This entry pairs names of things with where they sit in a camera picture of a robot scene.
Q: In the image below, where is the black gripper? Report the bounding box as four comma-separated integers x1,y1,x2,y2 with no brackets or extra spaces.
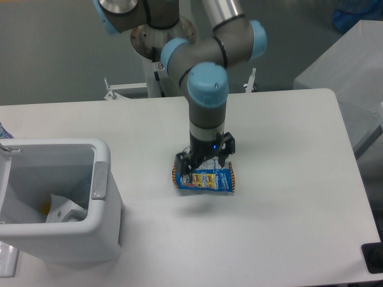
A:
175,132,236,182

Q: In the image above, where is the blue snack wrapper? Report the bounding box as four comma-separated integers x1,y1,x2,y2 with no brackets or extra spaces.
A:
172,156,236,193

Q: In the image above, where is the white plastic packaging trash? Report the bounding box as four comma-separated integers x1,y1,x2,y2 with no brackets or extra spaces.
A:
45,194,88,223

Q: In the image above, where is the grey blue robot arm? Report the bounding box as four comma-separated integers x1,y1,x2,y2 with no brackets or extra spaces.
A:
93,1,267,180

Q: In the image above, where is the white trash can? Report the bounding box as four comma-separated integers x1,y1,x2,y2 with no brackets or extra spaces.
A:
1,138,124,262

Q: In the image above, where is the white covered box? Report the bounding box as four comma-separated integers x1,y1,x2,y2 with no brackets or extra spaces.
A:
293,20,382,154

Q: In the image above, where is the black device at table edge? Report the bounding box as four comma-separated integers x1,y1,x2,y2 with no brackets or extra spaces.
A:
361,242,382,274

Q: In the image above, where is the blue bag in corner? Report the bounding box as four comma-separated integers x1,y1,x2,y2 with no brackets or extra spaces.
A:
332,1,382,34

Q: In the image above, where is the blue white package left edge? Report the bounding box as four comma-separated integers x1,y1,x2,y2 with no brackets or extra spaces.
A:
0,123,14,139

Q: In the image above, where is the white table frame bracket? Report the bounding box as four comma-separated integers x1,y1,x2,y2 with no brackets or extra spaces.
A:
103,67,258,101

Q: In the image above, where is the black cable on pedestal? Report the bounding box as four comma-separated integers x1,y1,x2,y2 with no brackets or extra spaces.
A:
151,47,166,98

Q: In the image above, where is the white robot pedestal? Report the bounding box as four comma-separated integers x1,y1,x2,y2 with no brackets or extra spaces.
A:
130,16,197,96

